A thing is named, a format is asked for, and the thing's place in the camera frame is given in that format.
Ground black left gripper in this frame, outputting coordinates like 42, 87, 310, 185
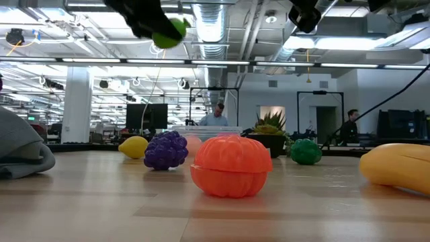
103, 0, 184, 41

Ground light green toy pear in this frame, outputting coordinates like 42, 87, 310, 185
152, 17, 191, 50

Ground yellow toy lemon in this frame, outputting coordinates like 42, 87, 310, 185
118, 135, 149, 159

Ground pink toy peach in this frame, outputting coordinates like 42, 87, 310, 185
184, 135, 203, 157

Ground purple toy grapes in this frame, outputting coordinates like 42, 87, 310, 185
143, 130, 189, 171

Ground orange toy fruit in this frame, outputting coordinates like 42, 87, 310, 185
190, 134, 273, 198

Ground dark green toy vegetable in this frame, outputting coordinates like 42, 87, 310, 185
290, 138, 323, 165

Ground yellow toy banana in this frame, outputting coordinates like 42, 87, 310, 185
359, 143, 430, 196

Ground black monitor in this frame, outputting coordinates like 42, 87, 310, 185
126, 103, 169, 131

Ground person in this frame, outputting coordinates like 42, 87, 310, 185
198, 102, 229, 127
339, 109, 360, 146

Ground clear plastic container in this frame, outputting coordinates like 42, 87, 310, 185
171, 126, 243, 143

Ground potted succulent plant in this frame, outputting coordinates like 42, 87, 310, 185
247, 110, 294, 159

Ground grey crumpled cloth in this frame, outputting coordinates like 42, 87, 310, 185
0, 107, 56, 179

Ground black equipment rack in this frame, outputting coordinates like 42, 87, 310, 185
378, 109, 429, 140

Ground black gantry frame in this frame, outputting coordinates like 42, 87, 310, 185
189, 86, 240, 128
296, 89, 345, 136

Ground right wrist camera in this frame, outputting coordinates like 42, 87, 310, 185
288, 0, 323, 34

